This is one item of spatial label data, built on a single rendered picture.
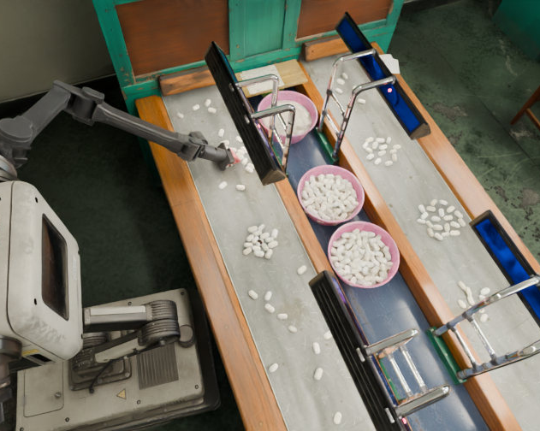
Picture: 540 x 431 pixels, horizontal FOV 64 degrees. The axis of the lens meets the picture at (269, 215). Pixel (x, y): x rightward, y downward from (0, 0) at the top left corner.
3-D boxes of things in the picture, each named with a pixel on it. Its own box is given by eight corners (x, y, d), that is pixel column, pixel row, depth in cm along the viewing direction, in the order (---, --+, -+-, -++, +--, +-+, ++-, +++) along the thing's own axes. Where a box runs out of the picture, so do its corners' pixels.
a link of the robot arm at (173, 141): (70, 119, 143) (81, 91, 138) (73, 111, 148) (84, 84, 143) (190, 166, 163) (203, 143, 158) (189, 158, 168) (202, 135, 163)
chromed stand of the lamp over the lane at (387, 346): (352, 434, 140) (394, 426, 101) (325, 374, 149) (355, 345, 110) (402, 410, 144) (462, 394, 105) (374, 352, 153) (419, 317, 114)
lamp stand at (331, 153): (332, 167, 191) (355, 92, 152) (313, 132, 199) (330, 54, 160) (370, 155, 195) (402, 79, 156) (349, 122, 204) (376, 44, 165)
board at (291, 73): (240, 99, 195) (240, 97, 194) (229, 76, 201) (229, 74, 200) (308, 82, 202) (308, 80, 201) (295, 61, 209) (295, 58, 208)
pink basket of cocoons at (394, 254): (342, 305, 161) (347, 298, 152) (312, 245, 172) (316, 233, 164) (404, 281, 167) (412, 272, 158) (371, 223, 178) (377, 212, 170)
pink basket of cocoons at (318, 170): (328, 245, 172) (332, 234, 164) (281, 202, 181) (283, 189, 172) (371, 207, 182) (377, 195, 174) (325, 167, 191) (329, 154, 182)
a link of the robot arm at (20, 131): (49, 98, 145) (57, 72, 141) (89, 118, 150) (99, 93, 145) (-19, 159, 108) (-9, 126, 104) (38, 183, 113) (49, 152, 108)
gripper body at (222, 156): (226, 142, 175) (211, 138, 169) (234, 162, 170) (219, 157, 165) (216, 152, 178) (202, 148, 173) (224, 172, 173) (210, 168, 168)
